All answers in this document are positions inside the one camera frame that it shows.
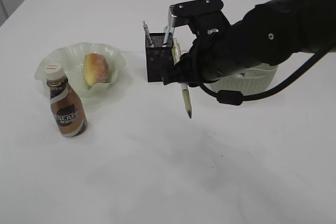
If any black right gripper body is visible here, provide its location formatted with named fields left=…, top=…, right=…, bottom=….
left=162, top=11, right=252, bottom=87

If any cream grip ballpoint pen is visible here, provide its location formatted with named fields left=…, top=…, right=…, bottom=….
left=172, top=38, right=192, bottom=119

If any blue grip ballpoint pen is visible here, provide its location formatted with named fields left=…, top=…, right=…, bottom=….
left=162, top=25, right=170, bottom=47

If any grey grip ballpoint pen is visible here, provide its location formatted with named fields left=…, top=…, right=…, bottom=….
left=143, top=20, right=154, bottom=47

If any sugared bread roll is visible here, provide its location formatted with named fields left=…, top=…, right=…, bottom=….
left=83, top=53, right=110, bottom=87

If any brown Nescafe coffee bottle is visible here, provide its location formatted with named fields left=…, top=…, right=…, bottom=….
left=45, top=63, right=87, bottom=137

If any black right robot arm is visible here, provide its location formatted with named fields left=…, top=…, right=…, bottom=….
left=161, top=0, right=335, bottom=86

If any pale green plastic basket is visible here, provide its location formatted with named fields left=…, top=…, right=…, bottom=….
left=210, top=63, right=278, bottom=95

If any black mesh pen holder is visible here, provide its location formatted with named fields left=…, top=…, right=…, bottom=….
left=145, top=33, right=174, bottom=82

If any pale green wavy glass plate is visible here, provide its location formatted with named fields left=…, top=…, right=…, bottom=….
left=34, top=42, right=126, bottom=98

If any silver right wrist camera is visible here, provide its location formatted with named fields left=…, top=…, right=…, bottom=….
left=167, top=0, right=224, bottom=28

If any black cable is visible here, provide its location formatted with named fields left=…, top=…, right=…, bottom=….
left=198, top=45, right=336, bottom=106

